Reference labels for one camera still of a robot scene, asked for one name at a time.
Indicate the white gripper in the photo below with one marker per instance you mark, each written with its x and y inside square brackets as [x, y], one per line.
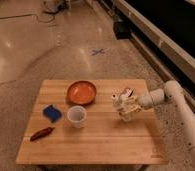
[129, 107]

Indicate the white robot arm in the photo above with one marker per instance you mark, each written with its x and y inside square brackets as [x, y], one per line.
[173, 92]

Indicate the orange bowl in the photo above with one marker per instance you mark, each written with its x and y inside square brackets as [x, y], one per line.
[81, 92]

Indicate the white plastic cup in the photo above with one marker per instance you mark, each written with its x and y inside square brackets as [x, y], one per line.
[77, 116]

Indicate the wooden table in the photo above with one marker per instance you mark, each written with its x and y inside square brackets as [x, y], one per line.
[105, 138]

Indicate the black box on floor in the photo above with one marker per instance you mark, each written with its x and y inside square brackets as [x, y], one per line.
[121, 31]

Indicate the blue sponge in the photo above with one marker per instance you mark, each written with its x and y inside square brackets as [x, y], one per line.
[52, 113]

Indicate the red chili pepper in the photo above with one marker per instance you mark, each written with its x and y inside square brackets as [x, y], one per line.
[41, 133]

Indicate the white machine base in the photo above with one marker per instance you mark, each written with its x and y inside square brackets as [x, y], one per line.
[54, 6]

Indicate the long white rail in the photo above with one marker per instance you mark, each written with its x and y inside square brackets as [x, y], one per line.
[184, 61]

